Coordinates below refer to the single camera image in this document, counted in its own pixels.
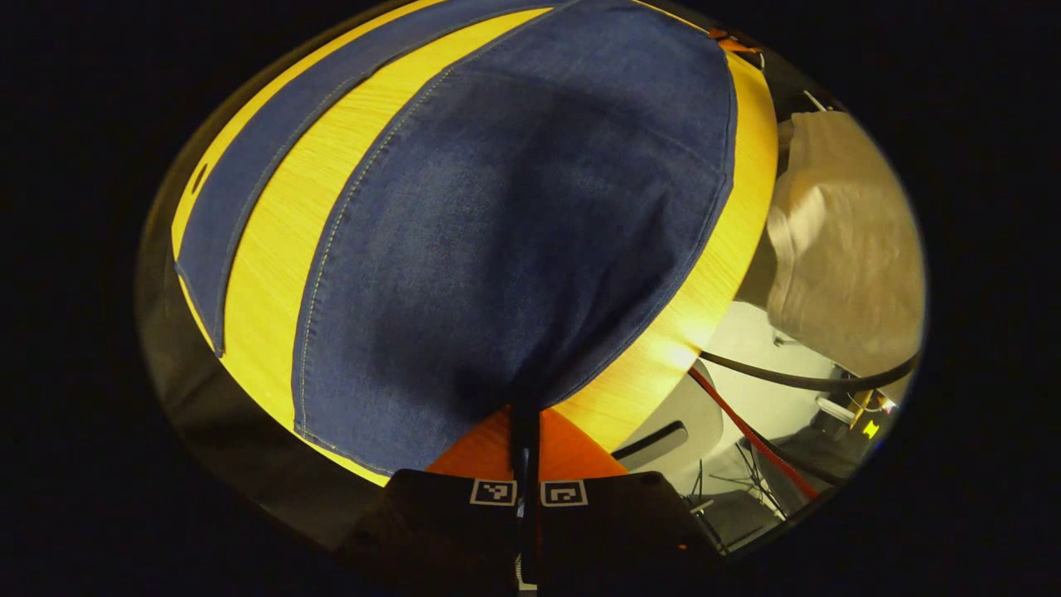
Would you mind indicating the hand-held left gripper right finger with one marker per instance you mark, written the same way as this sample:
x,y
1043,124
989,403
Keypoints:
x,y
613,522

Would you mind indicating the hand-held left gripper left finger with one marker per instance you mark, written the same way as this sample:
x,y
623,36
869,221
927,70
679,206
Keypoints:
x,y
464,522

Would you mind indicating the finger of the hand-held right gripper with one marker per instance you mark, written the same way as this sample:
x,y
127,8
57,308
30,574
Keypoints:
x,y
733,43

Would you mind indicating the blue denim jeans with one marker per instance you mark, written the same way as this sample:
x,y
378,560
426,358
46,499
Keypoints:
x,y
514,207

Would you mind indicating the white plastic chair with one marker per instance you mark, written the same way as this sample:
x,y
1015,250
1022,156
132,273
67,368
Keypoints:
x,y
696,406

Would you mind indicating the beige fabric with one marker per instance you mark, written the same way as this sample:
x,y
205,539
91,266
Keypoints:
x,y
845,249

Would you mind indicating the black round table grommet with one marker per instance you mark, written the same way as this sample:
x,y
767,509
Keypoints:
x,y
199,177

